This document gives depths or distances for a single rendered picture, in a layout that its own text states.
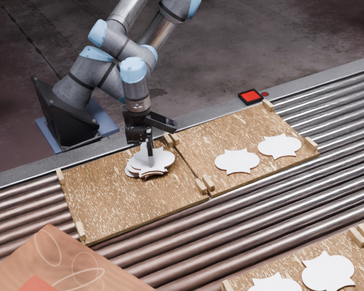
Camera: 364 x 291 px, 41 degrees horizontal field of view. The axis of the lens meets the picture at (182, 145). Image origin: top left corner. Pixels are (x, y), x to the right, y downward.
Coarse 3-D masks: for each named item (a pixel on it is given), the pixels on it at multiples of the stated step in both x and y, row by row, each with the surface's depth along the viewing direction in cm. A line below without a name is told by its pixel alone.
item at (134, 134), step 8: (128, 112) 150; (144, 112) 148; (128, 120) 151; (136, 120) 152; (128, 128) 154; (136, 128) 152; (144, 128) 153; (128, 136) 154; (136, 136) 154; (144, 136) 153; (152, 136) 155
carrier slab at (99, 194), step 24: (96, 168) 168; (120, 168) 167; (168, 168) 165; (72, 192) 160; (96, 192) 159; (120, 192) 158; (144, 192) 157; (168, 192) 156; (192, 192) 155; (72, 216) 151; (96, 216) 150; (120, 216) 150; (144, 216) 149; (96, 240) 143
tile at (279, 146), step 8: (264, 136) 173; (280, 136) 172; (264, 144) 169; (272, 144) 169; (280, 144) 168; (288, 144) 168; (296, 144) 168; (264, 152) 166; (272, 152) 166; (280, 152) 165; (288, 152) 165
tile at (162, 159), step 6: (156, 150) 166; (162, 150) 166; (156, 156) 164; (162, 156) 163; (168, 156) 163; (132, 162) 162; (138, 162) 162; (144, 162) 162; (156, 162) 161; (162, 162) 161; (168, 162) 161; (138, 168) 160; (144, 168) 160; (150, 168) 159; (156, 168) 159; (162, 168) 159
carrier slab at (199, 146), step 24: (216, 120) 184; (240, 120) 182; (264, 120) 181; (192, 144) 174; (216, 144) 173; (240, 144) 172; (192, 168) 164; (216, 168) 163; (264, 168) 161; (288, 168) 162; (216, 192) 154
